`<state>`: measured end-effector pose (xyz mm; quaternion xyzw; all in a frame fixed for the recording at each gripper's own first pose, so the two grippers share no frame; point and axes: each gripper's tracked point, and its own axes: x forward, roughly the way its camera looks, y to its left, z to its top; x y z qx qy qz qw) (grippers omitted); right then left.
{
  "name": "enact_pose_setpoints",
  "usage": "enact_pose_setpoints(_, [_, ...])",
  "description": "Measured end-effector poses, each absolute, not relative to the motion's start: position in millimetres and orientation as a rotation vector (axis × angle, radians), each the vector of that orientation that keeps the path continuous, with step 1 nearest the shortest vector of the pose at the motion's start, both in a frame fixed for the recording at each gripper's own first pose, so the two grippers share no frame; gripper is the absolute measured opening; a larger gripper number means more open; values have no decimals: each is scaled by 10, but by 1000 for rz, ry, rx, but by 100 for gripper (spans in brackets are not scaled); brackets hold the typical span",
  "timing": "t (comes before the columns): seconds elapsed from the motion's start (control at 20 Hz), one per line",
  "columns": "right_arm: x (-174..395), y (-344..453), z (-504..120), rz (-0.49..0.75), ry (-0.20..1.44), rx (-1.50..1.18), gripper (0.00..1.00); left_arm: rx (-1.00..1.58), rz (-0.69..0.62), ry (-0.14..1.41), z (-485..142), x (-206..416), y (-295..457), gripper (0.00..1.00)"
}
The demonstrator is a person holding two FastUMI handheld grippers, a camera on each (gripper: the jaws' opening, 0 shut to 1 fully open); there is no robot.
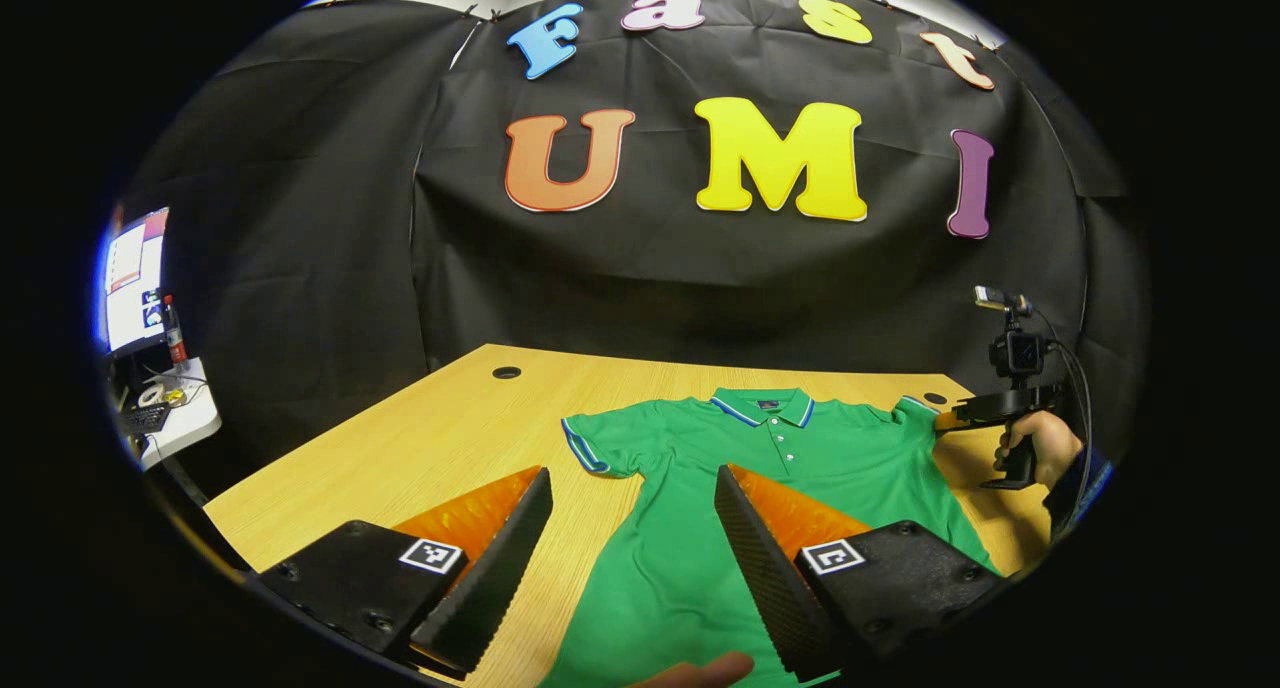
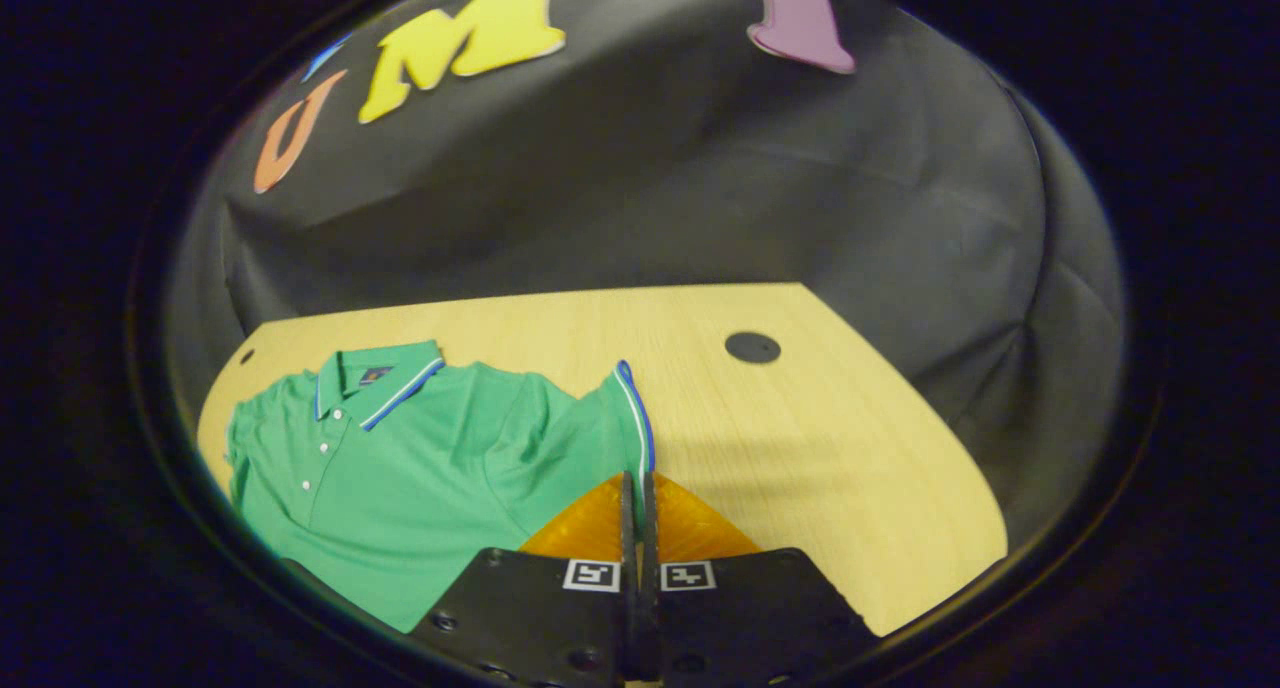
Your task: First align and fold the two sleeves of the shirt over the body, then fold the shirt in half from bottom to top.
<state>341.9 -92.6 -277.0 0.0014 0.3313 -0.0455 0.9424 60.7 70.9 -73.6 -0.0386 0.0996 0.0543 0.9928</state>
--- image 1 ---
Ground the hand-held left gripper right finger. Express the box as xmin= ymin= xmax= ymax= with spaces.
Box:
xmin=714 ymin=463 xmax=1006 ymax=684

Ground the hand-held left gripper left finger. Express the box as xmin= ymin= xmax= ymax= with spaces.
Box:
xmin=250 ymin=465 xmax=554 ymax=681

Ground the white side desk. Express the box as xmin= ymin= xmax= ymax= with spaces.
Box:
xmin=125 ymin=358 xmax=223 ymax=471

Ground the black backdrop cloth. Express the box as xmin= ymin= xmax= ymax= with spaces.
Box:
xmin=110 ymin=0 xmax=1153 ymax=491

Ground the green T-shirt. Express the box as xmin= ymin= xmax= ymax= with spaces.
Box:
xmin=540 ymin=387 xmax=1002 ymax=688

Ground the computer monitor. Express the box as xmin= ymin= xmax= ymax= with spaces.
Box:
xmin=98 ymin=206 xmax=172 ymax=357

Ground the red bottle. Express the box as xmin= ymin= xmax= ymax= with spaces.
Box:
xmin=163 ymin=295 xmax=189 ymax=366

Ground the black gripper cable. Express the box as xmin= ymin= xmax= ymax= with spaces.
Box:
xmin=1035 ymin=313 xmax=1097 ymax=545

